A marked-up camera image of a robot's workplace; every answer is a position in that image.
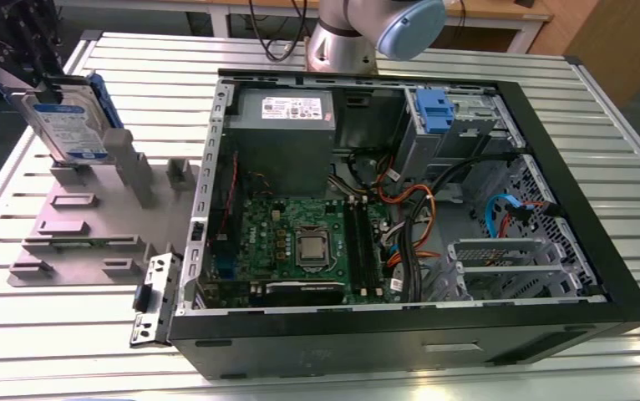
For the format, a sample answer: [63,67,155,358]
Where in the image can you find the hard disk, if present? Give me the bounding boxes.
[0,70,125,166]

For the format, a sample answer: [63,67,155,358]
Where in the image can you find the blue data wire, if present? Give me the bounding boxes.
[485,194,521,239]

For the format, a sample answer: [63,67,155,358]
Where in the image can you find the metal disk bay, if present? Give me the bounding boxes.
[445,237,600,302]

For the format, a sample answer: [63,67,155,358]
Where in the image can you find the grey parts rack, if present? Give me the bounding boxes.
[5,129,204,288]

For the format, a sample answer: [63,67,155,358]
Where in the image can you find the grey power supply unit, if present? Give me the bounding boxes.
[224,87,337,200]

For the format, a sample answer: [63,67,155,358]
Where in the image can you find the green motherboard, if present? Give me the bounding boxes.
[200,195,405,308]

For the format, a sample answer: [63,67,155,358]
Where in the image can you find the black CPU socket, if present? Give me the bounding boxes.
[291,224,339,275]

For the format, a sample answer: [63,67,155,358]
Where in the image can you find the silver CPU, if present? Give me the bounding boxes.
[296,236,331,261]

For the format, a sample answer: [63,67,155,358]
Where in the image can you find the blue plastic drive latch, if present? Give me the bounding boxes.
[415,89,456,135]

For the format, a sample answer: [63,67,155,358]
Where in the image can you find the black RAM slot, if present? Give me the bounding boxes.
[344,196,369,296]
[357,196,384,296]

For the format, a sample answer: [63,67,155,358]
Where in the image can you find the black graphics card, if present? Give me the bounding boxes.
[249,278,349,306]

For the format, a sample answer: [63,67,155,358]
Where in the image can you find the metal optical drive cage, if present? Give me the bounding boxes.
[397,87,525,180]

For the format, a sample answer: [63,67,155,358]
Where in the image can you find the black open PC case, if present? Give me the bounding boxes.
[167,66,640,382]

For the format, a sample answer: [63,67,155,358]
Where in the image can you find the brown wooden cabinet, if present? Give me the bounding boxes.
[528,0,640,108]

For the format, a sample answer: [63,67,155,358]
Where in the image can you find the thin red wire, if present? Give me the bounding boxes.
[216,149,241,242]

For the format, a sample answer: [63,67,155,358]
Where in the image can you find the metal expansion slot bracket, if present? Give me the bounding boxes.
[128,252,183,348]

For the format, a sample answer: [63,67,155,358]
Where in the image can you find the yellow black power wires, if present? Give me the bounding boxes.
[328,173,369,197]

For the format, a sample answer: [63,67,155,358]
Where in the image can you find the orange wire bundle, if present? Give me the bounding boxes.
[377,183,441,268]

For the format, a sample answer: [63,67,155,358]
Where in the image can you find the black cable bundle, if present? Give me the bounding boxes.
[397,152,521,302]

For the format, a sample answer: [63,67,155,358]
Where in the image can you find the wooden desk white frame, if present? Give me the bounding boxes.
[441,0,555,55]

